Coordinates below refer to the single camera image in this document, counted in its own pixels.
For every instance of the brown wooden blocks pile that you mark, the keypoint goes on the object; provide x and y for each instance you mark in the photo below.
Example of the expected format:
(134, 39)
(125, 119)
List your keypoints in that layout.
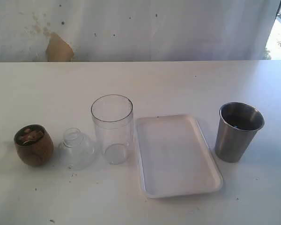
(30, 134)

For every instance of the clear plastic dome lid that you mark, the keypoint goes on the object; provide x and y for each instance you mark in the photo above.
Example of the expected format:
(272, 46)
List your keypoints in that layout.
(76, 150)

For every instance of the white rectangular plastic tray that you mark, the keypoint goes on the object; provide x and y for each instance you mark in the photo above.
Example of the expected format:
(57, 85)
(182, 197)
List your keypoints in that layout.
(174, 158)

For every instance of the clear plastic jar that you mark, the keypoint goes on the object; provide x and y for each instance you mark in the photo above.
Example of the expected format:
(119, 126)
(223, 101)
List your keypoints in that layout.
(113, 121)

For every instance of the stainless steel tumbler cup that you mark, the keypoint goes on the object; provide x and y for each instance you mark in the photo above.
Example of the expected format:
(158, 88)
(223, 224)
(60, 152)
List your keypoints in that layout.
(238, 124)

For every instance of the round brown wooden cup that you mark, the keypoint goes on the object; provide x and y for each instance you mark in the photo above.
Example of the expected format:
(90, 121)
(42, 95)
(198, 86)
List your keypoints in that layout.
(38, 153)

